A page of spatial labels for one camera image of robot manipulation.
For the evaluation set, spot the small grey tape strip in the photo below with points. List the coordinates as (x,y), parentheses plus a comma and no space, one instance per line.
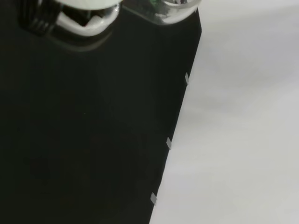
(187,78)
(153,198)
(168,142)

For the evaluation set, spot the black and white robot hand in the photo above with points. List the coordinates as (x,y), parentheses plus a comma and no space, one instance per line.
(91,30)

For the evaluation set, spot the black bench cloth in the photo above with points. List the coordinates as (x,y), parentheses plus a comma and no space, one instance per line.
(88,126)

